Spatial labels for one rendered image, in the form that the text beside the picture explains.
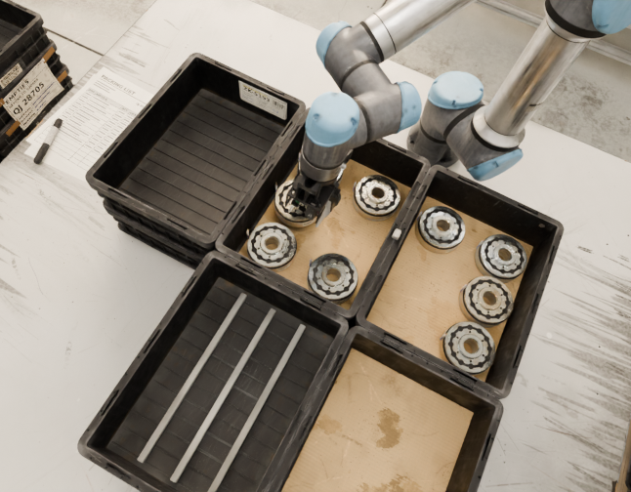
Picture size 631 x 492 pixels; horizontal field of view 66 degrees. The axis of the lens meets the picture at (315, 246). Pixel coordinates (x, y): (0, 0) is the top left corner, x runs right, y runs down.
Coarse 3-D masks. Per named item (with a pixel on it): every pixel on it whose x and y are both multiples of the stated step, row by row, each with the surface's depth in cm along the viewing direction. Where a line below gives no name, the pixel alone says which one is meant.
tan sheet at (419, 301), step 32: (480, 224) 111; (416, 256) 106; (448, 256) 107; (384, 288) 102; (416, 288) 103; (448, 288) 104; (512, 288) 105; (384, 320) 100; (416, 320) 100; (448, 320) 101
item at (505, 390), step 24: (432, 168) 104; (408, 216) 99; (552, 240) 99; (384, 264) 94; (552, 264) 97; (360, 312) 89; (528, 312) 92; (384, 336) 89; (528, 336) 90; (432, 360) 87; (480, 384) 86; (504, 384) 86
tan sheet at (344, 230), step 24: (360, 168) 114; (408, 192) 113; (264, 216) 107; (336, 216) 109; (360, 216) 109; (312, 240) 106; (336, 240) 106; (360, 240) 107; (384, 240) 107; (360, 264) 104
